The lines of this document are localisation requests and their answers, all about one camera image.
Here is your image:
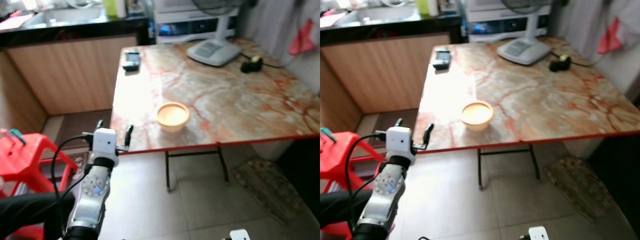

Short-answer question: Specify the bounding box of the white appliance with blue light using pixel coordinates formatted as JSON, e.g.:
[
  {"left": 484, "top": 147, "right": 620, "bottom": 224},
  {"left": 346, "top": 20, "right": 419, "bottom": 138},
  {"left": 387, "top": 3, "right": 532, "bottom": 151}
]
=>
[
  {"left": 462, "top": 0, "right": 551, "bottom": 43},
  {"left": 154, "top": 0, "right": 238, "bottom": 45}
]

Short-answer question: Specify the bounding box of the marble pattern table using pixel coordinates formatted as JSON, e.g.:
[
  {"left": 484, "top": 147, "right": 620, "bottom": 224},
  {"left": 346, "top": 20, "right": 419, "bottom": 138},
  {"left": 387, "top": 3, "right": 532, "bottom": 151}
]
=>
[
  {"left": 414, "top": 36, "right": 640, "bottom": 191},
  {"left": 110, "top": 37, "right": 321, "bottom": 193}
]

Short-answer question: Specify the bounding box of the red plastic stool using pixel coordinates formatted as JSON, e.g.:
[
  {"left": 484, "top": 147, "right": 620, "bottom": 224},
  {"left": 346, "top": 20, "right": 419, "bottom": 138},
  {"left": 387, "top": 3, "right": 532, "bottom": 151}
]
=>
[
  {"left": 0, "top": 129, "right": 80, "bottom": 240},
  {"left": 320, "top": 131, "right": 388, "bottom": 240}
]

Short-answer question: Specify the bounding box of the grey fabric curtain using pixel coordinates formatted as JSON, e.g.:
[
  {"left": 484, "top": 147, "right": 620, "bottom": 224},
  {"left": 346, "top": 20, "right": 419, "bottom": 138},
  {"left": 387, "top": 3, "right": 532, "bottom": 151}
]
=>
[
  {"left": 550, "top": 0, "right": 640, "bottom": 101},
  {"left": 240, "top": 0, "right": 321, "bottom": 93}
]

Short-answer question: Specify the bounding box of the white standing fan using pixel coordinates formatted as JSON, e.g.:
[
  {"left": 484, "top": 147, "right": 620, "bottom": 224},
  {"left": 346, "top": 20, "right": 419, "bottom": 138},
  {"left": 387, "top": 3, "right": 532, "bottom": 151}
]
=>
[
  {"left": 186, "top": 0, "right": 246, "bottom": 67},
  {"left": 497, "top": 0, "right": 553, "bottom": 66}
]

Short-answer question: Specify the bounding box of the patterned brown doormat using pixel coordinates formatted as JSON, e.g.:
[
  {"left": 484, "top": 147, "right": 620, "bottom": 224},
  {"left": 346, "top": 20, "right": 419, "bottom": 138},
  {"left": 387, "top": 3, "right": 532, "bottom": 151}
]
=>
[
  {"left": 234, "top": 157, "right": 307, "bottom": 224},
  {"left": 544, "top": 155, "right": 621, "bottom": 223}
]

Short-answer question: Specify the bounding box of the black phone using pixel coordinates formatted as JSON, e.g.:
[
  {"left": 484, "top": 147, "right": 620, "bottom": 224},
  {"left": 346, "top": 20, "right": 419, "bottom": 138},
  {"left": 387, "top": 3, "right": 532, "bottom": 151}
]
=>
[
  {"left": 433, "top": 48, "right": 452, "bottom": 70},
  {"left": 122, "top": 50, "right": 142, "bottom": 72}
]

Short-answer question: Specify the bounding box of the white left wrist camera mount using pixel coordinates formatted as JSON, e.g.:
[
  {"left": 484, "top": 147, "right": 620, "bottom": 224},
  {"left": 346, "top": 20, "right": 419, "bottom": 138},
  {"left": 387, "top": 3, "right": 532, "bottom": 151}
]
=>
[
  {"left": 386, "top": 126, "right": 415, "bottom": 166},
  {"left": 92, "top": 128, "right": 120, "bottom": 168}
]

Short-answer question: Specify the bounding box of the person's leg in black trousers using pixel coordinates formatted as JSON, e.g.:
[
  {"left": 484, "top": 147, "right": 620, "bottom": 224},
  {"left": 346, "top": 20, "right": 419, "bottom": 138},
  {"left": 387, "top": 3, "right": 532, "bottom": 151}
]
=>
[
  {"left": 0, "top": 192, "right": 76, "bottom": 236},
  {"left": 320, "top": 192, "right": 373, "bottom": 228}
]

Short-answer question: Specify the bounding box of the steel sink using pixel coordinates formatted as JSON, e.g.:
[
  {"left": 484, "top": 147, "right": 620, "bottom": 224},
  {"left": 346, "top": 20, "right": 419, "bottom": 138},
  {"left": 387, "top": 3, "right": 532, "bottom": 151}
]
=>
[
  {"left": 22, "top": 6, "right": 108, "bottom": 28},
  {"left": 335, "top": 5, "right": 418, "bottom": 27}
]

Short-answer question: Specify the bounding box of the black power plug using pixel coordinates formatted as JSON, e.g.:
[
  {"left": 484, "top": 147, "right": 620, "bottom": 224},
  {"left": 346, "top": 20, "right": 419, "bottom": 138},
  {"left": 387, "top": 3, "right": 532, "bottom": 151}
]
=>
[
  {"left": 549, "top": 55, "right": 572, "bottom": 72},
  {"left": 240, "top": 56, "right": 264, "bottom": 74}
]

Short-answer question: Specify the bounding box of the wooden cabinet with black counter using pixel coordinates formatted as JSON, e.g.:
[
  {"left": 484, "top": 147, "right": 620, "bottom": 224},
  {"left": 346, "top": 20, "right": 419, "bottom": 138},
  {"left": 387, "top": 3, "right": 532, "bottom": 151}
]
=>
[
  {"left": 0, "top": 15, "right": 151, "bottom": 133},
  {"left": 320, "top": 15, "right": 463, "bottom": 133}
]

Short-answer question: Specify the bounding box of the red hanging cloth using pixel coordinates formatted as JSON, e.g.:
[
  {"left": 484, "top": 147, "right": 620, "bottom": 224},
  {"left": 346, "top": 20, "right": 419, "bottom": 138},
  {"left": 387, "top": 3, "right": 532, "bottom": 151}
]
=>
[
  {"left": 596, "top": 17, "right": 623, "bottom": 54},
  {"left": 288, "top": 19, "right": 317, "bottom": 56}
]

